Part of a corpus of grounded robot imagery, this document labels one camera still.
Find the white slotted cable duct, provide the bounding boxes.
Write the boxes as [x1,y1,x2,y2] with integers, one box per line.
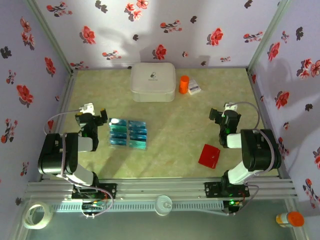
[51,201,225,213]

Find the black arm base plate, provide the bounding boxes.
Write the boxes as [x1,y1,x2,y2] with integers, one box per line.
[204,181,251,199]
[71,183,118,200]

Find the yellow bottle with orange cap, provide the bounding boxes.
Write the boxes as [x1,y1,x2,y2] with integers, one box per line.
[275,211,306,229]

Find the right arm lavender cable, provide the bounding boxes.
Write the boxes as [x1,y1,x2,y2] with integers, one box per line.
[207,101,283,217]

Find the white medicine case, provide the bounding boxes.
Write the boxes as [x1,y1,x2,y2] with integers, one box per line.
[130,62,177,103]

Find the green circuit board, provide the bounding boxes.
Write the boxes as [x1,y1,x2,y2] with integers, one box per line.
[82,201,106,211]

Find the clear tape roll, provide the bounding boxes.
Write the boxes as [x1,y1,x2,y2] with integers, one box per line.
[21,201,54,231]

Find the arm lavender cable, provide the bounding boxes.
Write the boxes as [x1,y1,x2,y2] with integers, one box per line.
[44,109,115,219]
[207,101,283,217]

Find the small black controller box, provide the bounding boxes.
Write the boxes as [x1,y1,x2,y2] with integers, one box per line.
[223,199,245,215]

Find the aluminium base beam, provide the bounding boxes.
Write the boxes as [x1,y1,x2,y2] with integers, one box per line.
[24,176,299,201]

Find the group of blue packets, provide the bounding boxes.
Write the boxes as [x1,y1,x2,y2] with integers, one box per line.
[108,117,149,152]

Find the orange pill bottle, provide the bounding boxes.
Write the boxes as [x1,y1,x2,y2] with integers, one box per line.
[178,75,192,95]

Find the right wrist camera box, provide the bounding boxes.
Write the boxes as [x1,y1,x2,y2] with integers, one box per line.
[223,102,239,112]

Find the aluminium corner post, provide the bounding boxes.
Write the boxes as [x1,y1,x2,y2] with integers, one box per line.
[24,0,77,76]
[246,0,293,73]

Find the red card holder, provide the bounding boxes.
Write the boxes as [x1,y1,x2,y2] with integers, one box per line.
[197,143,222,170]

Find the left arm lavender cable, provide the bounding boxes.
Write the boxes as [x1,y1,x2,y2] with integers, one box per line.
[44,109,115,219]

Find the small white medicine box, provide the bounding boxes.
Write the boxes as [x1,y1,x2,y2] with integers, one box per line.
[187,79,203,96]

